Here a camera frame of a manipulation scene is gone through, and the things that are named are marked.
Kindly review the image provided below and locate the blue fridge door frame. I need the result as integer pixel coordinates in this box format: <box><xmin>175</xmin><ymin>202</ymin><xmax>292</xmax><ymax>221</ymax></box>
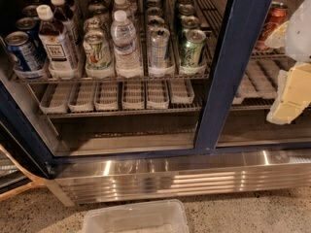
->
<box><xmin>195</xmin><ymin>0</ymin><xmax>272</xmax><ymax>151</ymax></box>

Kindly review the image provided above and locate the clear plastic bin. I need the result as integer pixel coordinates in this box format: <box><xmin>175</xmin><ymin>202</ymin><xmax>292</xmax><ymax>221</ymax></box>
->
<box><xmin>82</xmin><ymin>199</ymin><xmax>190</xmax><ymax>233</ymax></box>

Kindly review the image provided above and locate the clear water bottle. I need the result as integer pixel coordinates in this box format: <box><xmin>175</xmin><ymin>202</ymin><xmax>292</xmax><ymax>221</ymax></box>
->
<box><xmin>113</xmin><ymin>0</ymin><xmax>134</xmax><ymax>20</ymax></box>
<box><xmin>111</xmin><ymin>10</ymin><xmax>140</xmax><ymax>70</ymax></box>

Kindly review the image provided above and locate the steel fridge bottom grille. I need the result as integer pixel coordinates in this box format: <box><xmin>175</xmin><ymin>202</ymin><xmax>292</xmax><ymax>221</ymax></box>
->
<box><xmin>53</xmin><ymin>149</ymin><xmax>311</xmax><ymax>206</ymax></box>

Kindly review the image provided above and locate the white green soda can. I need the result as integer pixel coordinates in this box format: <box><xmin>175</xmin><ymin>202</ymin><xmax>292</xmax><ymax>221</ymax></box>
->
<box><xmin>83</xmin><ymin>30</ymin><xmax>112</xmax><ymax>70</ymax></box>

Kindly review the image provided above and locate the brown tea bottle front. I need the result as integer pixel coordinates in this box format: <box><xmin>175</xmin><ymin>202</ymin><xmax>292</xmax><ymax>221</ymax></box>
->
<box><xmin>36</xmin><ymin>5</ymin><xmax>77</xmax><ymax>71</ymax></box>

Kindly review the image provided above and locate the blue pepsi can front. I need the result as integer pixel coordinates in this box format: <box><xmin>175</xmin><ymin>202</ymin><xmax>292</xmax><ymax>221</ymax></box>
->
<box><xmin>5</xmin><ymin>31</ymin><xmax>44</xmax><ymax>72</ymax></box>

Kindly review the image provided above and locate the top wire fridge shelf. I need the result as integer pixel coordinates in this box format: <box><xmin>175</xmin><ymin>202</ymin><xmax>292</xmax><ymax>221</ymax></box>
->
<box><xmin>13</xmin><ymin>0</ymin><xmax>311</xmax><ymax>84</ymax></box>

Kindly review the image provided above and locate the clear water bottle front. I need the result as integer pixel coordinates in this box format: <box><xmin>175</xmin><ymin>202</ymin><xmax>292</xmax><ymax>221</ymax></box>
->
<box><xmin>111</xmin><ymin>10</ymin><xmax>140</xmax><ymax>70</ymax></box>

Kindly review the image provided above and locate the green soda can front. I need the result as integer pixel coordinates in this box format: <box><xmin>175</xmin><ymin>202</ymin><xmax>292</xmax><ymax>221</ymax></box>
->
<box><xmin>181</xmin><ymin>29</ymin><xmax>206</xmax><ymax>68</ymax></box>

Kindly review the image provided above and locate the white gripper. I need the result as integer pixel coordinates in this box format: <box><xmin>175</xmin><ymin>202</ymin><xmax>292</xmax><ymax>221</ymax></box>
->
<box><xmin>264</xmin><ymin>0</ymin><xmax>311</xmax><ymax>125</ymax></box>

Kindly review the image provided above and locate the lower wire fridge shelf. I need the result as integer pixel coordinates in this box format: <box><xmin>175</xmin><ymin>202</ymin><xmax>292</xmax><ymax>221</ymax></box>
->
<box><xmin>38</xmin><ymin>81</ymin><xmax>311</xmax><ymax>118</ymax></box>

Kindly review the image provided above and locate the wire fridge shelf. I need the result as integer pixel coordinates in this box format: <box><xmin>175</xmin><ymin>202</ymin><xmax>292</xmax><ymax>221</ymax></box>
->
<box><xmin>38</xmin><ymin>81</ymin><xmax>311</xmax><ymax>118</ymax></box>
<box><xmin>13</xmin><ymin>0</ymin><xmax>311</xmax><ymax>84</ymax></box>

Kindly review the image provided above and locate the red coca cola can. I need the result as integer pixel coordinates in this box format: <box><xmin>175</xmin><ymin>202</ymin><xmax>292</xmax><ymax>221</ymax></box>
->
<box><xmin>255</xmin><ymin>1</ymin><xmax>288</xmax><ymax>51</ymax></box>

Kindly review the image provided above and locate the brown tea bottle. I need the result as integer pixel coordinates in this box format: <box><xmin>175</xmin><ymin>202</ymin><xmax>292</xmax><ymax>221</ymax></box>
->
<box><xmin>36</xmin><ymin>5</ymin><xmax>77</xmax><ymax>71</ymax></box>
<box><xmin>51</xmin><ymin>0</ymin><xmax>79</xmax><ymax>46</ymax></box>

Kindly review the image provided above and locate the slim silver energy can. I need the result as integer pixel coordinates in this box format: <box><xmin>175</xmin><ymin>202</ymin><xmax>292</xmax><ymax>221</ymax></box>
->
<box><xmin>150</xmin><ymin>27</ymin><xmax>170</xmax><ymax>68</ymax></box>

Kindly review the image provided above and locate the blue pepsi can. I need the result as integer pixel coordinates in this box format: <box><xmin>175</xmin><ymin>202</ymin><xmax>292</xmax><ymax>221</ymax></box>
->
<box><xmin>5</xmin><ymin>31</ymin><xmax>44</xmax><ymax>72</ymax></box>
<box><xmin>16</xmin><ymin>17</ymin><xmax>40</xmax><ymax>46</ymax></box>

